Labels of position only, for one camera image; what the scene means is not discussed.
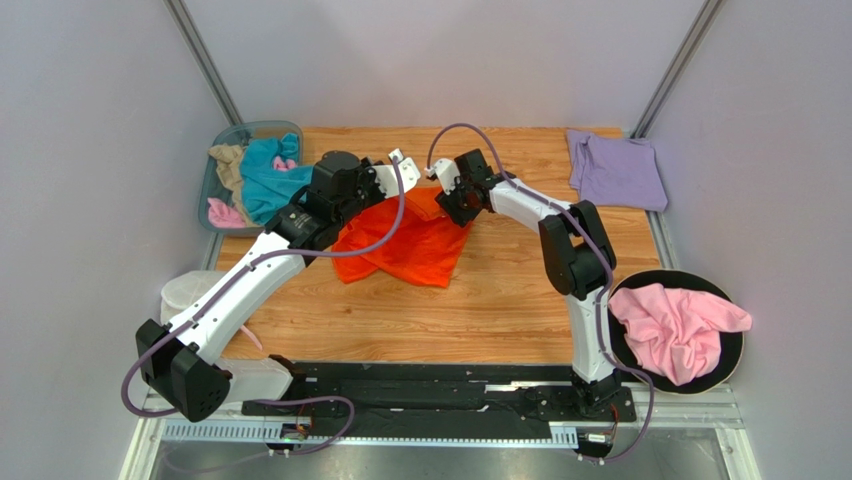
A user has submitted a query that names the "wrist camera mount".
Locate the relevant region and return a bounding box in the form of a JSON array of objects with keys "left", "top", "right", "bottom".
[
  {"left": 424, "top": 158, "right": 461, "bottom": 195},
  {"left": 373, "top": 149, "right": 421, "bottom": 198}
]

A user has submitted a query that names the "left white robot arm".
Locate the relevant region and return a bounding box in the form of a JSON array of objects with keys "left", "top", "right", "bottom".
[{"left": 130, "top": 150, "right": 420, "bottom": 422}]

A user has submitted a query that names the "orange t shirt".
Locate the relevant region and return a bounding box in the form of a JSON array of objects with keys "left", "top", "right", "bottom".
[{"left": 332, "top": 187, "right": 471, "bottom": 288}]

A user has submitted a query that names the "pink t shirt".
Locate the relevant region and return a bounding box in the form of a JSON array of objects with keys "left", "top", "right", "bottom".
[{"left": 609, "top": 283, "right": 753, "bottom": 386}]

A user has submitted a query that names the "beige t shirt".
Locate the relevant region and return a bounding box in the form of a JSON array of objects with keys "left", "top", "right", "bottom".
[{"left": 207, "top": 144, "right": 260, "bottom": 229}]

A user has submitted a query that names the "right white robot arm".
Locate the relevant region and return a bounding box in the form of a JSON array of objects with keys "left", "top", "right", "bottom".
[{"left": 426, "top": 150, "right": 621, "bottom": 405}]

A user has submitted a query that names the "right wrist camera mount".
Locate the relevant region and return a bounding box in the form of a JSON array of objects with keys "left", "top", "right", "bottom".
[{"left": 424, "top": 158, "right": 461, "bottom": 195}]

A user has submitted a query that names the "white mesh bag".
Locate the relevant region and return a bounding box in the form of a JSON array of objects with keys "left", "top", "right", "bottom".
[{"left": 160, "top": 270, "right": 226, "bottom": 324}]

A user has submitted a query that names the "aluminium frame rail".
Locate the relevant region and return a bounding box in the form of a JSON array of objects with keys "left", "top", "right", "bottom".
[{"left": 120, "top": 385, "right": 760, "bottom": 479}]

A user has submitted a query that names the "pink garment in basket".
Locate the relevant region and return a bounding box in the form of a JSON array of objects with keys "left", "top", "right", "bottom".
[{"left": 201, "top": 155, "right": 312, "bottom": 231}]

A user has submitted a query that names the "teal t shirt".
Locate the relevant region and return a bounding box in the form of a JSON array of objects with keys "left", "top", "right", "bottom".
[{"left": 240, "top": 133, "right": 313, "bottom": 225}]

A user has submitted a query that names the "round black tray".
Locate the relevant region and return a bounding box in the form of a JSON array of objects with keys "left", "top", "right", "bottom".
[{"left": 609, "top": 269, "right": 746, "bottom": 395}]

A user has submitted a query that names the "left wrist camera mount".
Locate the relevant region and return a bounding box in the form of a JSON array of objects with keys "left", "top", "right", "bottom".
[{"left": 373, "top": 149, "right": 421, "bottom": 198}]

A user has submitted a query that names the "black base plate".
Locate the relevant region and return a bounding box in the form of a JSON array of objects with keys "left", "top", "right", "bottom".
[{"left": 241, "top": 362, "right": 637, "bottom": 441}]

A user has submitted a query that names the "grey plastic laundry basket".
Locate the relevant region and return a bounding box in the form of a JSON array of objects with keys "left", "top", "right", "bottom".
[{"left": 197, "top": 120, "right": 304, "bottom": 238}]

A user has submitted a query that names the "folded lavender t shirt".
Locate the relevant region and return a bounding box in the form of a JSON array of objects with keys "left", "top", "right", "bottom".
[{"left": 566, "top": 129, "right": 668, "bottom": 212}]

